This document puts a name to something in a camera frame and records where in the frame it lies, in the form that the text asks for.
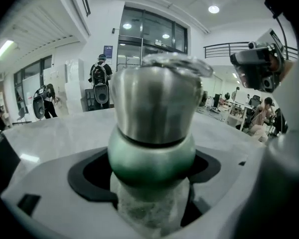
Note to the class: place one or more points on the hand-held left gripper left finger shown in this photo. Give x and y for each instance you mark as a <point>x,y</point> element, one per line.
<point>52,183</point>

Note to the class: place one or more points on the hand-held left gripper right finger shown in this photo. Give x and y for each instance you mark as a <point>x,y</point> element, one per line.
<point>221,183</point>

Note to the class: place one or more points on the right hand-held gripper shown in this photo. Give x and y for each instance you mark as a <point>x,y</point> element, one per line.
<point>259,78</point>

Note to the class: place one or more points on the dark metal canister body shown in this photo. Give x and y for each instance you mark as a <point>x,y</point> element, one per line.
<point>152,163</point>

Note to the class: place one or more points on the person's right forearm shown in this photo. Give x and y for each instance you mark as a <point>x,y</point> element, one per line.
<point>289,71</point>

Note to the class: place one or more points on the person's right hand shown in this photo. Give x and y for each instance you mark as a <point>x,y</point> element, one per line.
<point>276,62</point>

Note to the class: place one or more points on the black balcony railing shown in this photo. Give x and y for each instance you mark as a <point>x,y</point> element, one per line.
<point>221,50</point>

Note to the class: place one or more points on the round ceiling light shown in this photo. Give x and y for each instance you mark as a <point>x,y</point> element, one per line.
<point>213,9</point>

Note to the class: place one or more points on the person's grey shirt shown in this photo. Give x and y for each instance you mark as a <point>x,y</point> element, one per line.
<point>296,103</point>

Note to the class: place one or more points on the glass entrance door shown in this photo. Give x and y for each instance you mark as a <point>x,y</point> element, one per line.
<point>152,34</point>

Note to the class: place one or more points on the white foam box stack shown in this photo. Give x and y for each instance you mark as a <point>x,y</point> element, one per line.
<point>72,83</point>

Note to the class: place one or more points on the dark framed window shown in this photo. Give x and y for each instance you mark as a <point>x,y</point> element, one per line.
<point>32,78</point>

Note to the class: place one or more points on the black grey backpack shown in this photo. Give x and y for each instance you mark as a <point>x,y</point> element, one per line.
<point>101,75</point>

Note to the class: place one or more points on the fluorescent ceiling light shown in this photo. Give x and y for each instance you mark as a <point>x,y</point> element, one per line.
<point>3,50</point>

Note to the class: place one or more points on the black stair railing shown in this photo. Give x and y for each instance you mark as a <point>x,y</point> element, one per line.
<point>84,1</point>

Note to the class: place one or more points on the blue wall poster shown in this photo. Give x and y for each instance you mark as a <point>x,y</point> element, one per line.
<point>108,51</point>

